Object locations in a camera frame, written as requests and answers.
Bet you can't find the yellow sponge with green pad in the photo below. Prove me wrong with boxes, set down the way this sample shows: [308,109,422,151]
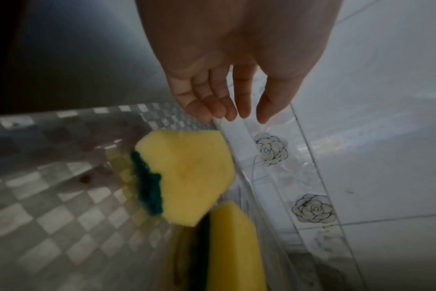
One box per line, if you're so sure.
[129,129,236,228]
[167,201,268,291]

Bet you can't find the clear plastic tray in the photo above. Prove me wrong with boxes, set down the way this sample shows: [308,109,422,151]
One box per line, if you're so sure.
[210,112,370,291]

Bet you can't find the person's left hand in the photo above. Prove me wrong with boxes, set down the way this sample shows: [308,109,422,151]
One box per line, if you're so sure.
[135,0,343,125]

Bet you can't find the stainless steel sink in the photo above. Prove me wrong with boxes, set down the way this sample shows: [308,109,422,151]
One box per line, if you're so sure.
[0,103,287,291]

